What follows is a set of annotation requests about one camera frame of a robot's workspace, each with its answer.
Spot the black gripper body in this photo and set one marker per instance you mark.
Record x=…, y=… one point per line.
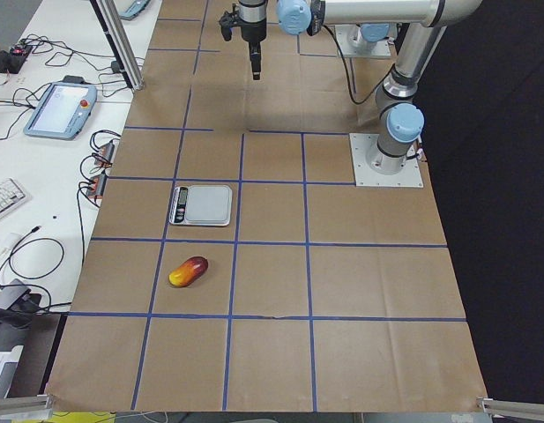
x=253, y=31

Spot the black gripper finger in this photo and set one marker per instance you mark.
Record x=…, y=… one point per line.
x=255, y=60

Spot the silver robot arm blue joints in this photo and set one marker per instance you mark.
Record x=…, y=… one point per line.
x=402, y=122

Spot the red yellow mango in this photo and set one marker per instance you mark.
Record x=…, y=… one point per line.
x=188, y=272

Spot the silver digital kitchen scale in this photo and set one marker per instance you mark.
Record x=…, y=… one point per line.
x=201, y=205

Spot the orange black adapter upper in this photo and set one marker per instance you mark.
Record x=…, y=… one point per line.
x=103, y=157

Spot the orange black adapter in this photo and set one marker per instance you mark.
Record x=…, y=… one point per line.
x=103, y=157
x=95, y=188

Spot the blue teach pendant tablet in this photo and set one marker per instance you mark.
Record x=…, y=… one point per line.
x=62, y=111

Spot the orange black adapter lower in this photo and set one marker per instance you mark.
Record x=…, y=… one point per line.
x=95, y=188

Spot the brown paper table cover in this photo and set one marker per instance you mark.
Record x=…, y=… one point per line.
x=320, y=296

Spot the black electronics box red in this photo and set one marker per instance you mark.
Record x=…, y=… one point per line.
x=12, y=61

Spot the white keyboard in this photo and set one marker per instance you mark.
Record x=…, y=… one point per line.
x=12, y=196

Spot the grey laptop dock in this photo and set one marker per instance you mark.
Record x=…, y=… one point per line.
x=11, y=293

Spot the white paper box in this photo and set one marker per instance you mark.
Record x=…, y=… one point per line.
x=8, y=365

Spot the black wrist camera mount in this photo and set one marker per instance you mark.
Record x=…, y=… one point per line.
x=228, y=21

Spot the aluminium frame post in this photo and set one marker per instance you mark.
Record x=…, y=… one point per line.
x=112, y=27

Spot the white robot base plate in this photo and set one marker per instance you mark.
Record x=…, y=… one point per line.
x=374, y=169

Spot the aluminium rail bottom left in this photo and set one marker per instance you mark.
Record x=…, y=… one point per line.
x=27, y=408

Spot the aluminium rail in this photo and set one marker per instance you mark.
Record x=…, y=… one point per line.
x=27, y=408
x=508, y=409

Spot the aluminium rail bottom right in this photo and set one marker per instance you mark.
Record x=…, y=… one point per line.
x=508, y=409

